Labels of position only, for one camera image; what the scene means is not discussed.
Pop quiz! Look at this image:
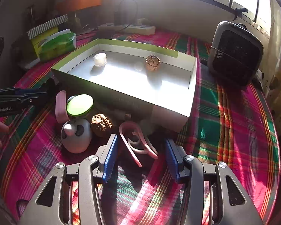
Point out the panda toy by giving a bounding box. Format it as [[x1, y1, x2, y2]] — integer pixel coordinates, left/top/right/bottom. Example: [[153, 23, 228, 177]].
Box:
[[61, 118, 93, 154]]

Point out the green tissue pack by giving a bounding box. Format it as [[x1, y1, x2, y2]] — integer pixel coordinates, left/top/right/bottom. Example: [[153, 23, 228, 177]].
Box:
[[37, 29, 76, 62]]

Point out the green-topped round lamp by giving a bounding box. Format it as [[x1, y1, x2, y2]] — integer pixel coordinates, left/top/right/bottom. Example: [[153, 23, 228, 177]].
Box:
[[66, 94, 94, 118]]

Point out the plaid blanket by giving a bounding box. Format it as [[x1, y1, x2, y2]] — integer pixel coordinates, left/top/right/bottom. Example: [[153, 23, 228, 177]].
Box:
[[0, 29, 281, 225]]

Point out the yellow-green box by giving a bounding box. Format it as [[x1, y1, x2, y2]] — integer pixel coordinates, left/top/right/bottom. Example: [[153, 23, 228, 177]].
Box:
[[30, 27, 59, 57]]

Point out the grey desktop fan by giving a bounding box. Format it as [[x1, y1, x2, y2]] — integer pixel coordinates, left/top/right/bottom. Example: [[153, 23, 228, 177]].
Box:
[[207, 21, 265, 88]]

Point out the white and green cardboard box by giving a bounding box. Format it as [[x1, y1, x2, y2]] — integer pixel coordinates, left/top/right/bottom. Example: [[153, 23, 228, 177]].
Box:
[[51, 38, 197, 133]]

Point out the white power strip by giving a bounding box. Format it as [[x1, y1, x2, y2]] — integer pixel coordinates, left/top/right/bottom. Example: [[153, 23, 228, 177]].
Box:
[[98, 23, 156, 36]]

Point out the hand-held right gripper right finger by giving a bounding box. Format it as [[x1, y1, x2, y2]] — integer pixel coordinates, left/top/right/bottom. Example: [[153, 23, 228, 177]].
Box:
[[165, 138, 265, 225]]

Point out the pink and white clip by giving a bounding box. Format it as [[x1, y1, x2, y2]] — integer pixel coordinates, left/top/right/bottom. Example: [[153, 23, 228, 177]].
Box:
[[119, 121, 159, 168]]

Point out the pink oblong case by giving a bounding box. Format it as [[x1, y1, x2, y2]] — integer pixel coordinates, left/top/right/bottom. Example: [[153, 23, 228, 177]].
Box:
[[55, 90, 69, 125]]

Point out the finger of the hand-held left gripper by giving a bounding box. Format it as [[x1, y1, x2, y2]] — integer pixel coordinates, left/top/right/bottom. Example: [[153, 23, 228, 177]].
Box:
[[0, 94, 49, 105], [0, 87, 48, 95]]

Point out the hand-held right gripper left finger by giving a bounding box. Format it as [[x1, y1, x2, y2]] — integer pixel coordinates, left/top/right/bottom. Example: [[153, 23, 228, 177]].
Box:
[[18, 133, 119, 225]]

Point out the orange box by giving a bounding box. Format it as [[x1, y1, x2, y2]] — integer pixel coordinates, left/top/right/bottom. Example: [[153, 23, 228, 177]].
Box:
[[56, 0, 102, 12]]

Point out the person's left hand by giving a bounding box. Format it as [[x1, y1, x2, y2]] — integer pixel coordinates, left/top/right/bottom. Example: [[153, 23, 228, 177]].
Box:
[[0, 119, 10, 153]]

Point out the striped box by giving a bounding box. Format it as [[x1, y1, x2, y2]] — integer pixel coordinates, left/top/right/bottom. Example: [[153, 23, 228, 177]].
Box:
[[28, 14, 69, 40]]

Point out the walnut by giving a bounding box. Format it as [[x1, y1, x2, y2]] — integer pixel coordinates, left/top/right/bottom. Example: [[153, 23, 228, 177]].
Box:
[[91, 114, 113, 137], [145, 55, 161, 71]]

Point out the black charger cable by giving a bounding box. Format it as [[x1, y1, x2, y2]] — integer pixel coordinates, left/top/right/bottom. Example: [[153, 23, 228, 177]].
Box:
[[118, 0, 139, 32]]

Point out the small white jar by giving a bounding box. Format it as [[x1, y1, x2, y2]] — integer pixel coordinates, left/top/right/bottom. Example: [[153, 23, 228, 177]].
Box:
[[93, 53, 107, 67]]

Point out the black window hook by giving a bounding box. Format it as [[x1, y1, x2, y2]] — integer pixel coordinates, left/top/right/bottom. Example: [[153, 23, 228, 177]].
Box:
[[233, 7, 249, 21]]

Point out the beige curtain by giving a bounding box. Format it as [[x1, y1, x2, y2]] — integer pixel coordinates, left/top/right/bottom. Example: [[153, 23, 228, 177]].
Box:
[[265, 0, 281, 136]]

